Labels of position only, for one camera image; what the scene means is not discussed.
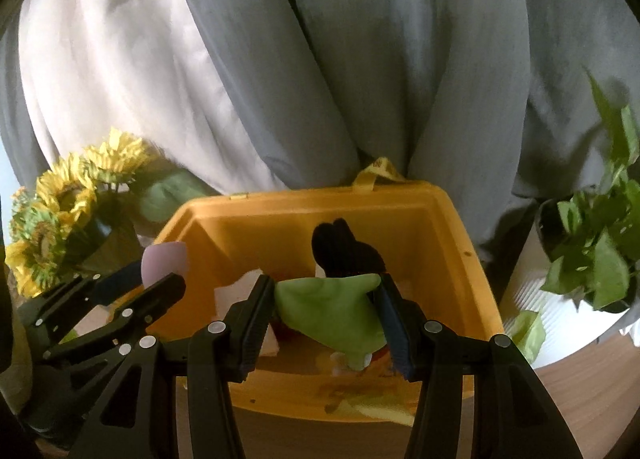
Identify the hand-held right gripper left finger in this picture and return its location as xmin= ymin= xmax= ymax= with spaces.
xmin=70 ymin=275 xmax=276 ymax=459

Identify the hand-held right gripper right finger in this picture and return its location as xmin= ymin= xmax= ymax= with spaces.
xmin=375 ymin=273 xmax=583 ymax=459

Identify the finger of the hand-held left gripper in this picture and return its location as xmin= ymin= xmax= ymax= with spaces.
xmin=19 ymin=261 xmax=145 ymax=340
xmin=44 ymin=273 xmax=187 ymax=362

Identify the pink soft sponge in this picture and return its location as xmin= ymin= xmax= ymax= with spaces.
xmin=141 ymin=241 xmax=190 ymax=286

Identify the white cloth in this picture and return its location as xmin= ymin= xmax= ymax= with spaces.
xmin=214 ymin=266 xmax=281 ymax=357

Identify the green plush toy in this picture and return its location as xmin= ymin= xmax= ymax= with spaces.
xmin=274 ymin=273 xmax=388 ymax=372

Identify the mouse plush toy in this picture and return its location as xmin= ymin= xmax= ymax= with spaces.
xmin=310 ymin=219 xmax=388 ymax=281

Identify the orange plastic crate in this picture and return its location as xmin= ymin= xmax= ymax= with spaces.
xmin=145 ymin=156 xmax=505 ymax=427

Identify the grey ribbed vase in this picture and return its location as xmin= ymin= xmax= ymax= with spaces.
xmin=65 ymin=219 xmax=146 ymax=280

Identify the artificial sunflower bouquet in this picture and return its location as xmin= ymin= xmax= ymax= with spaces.
xmin=5 ymin=128 xmax=221 ymax=297

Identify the white ribbed plant pot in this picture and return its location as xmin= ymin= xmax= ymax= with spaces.
xmin=500 ymin=199 xmax=636 ymax=370

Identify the white sheer curtain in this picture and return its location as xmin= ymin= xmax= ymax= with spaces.
xmin=17 ymin=0 xmax=296 ymax=192

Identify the green leafy plant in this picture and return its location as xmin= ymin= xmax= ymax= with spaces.
xmin=502 ymin=69 xmax=640 ymax=365

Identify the grey curtain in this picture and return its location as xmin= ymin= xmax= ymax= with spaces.
xmin=0 ymin=0 xmax=640 ymax=265

